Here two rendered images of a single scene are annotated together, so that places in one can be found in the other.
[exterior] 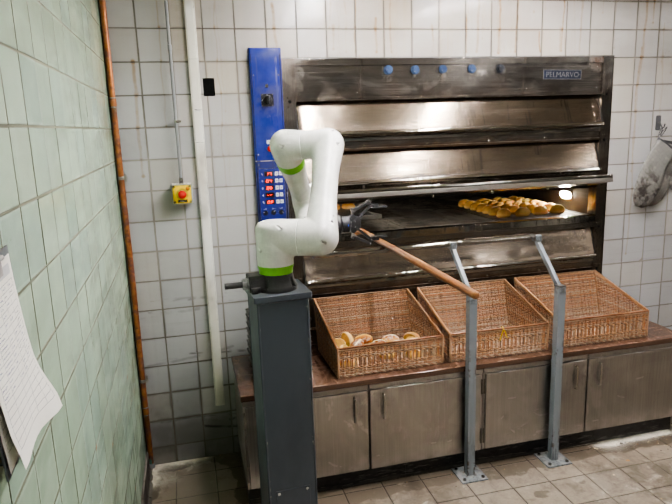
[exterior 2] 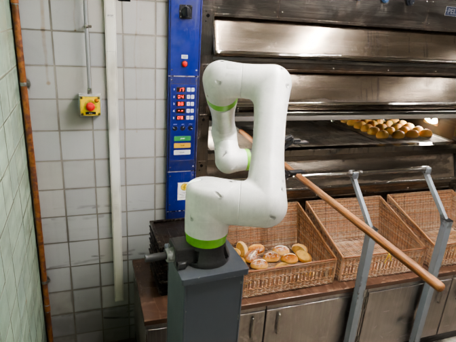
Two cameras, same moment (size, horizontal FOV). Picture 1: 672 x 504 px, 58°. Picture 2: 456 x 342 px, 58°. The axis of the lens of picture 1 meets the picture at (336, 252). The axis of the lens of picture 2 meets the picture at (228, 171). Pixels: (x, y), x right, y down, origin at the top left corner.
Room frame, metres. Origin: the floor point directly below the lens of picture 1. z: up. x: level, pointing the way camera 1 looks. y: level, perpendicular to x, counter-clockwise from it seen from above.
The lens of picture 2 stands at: (1.01, 0.27, 1.89)
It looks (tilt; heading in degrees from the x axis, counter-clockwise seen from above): 20 degrees down; 354
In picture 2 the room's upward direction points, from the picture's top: 4 degrees clockwise
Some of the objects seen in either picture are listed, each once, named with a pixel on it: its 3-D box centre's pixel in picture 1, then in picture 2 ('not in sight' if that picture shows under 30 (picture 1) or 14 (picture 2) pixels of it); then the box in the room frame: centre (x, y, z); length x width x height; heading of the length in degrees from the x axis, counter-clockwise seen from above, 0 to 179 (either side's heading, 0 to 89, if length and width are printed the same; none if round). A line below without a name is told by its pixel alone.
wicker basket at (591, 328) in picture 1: (577, 305); (441, 224); (3.29, -1.36, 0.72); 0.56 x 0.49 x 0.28; 103
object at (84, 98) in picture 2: (182, 193); (90, 104); (3.00, 0.75, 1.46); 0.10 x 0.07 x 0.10; 104
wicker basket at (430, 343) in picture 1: (375, 329); (271, 244); (3.00, -0.19, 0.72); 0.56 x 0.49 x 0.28; 105
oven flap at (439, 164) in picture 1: (457, 162); (357, 89); (3.40, -0.69, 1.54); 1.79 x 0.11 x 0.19; 104
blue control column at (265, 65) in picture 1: (254, 231); (154, 128); (4.05, 0.55, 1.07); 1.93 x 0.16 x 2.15; 14
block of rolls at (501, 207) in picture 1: (509, 205); (381, 123); (3.97, -1.15, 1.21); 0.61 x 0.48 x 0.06; 14
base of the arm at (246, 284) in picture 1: (261, 281); (187, 250); (2.09, 0.27, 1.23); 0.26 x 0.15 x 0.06; 108
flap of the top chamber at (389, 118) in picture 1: (458, 114); (365, 43); (3.40, -0.69, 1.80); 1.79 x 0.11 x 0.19; 104
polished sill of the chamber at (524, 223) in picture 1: (455, 228); (345, 149); (3.42, -0.69, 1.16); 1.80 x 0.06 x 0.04; 104
